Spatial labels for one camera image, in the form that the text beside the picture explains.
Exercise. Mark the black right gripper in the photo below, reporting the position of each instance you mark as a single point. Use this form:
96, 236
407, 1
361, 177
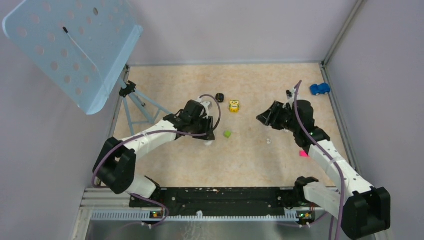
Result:
270, 117

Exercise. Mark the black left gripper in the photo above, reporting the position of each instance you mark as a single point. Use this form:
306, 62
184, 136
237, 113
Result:
208, 122

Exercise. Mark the black earbud charging case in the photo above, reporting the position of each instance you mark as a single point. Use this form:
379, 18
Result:
220, 97

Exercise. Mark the white earbud charging case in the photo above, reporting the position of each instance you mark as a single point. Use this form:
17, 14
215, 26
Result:
208, 143

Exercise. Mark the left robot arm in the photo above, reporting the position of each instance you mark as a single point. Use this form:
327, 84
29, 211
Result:
117, 161

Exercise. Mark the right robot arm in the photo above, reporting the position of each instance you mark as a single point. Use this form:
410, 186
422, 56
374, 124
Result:
318, 145

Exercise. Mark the green wooden cube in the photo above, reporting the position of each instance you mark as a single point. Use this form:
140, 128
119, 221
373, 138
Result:
227, 134

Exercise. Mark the yellow owl block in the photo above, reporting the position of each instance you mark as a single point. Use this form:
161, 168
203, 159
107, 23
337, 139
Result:
234, 106

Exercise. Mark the pink plastic clip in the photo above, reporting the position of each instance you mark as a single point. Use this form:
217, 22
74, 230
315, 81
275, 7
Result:
303, 154

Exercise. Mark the blue toy car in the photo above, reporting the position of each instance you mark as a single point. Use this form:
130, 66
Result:
320, 89

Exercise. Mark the light blue tripod stand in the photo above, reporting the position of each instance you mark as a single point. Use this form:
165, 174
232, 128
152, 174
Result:
129, 92

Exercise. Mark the light blue perforated tray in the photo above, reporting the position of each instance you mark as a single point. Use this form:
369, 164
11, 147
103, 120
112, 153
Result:
81, 45

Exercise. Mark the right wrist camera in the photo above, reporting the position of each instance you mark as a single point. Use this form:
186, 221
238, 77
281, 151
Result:
290, 93

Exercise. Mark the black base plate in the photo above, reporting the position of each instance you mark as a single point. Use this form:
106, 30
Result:
226, 201

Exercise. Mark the aluminium frame rail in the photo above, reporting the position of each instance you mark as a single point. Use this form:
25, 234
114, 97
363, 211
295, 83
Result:
368, 203

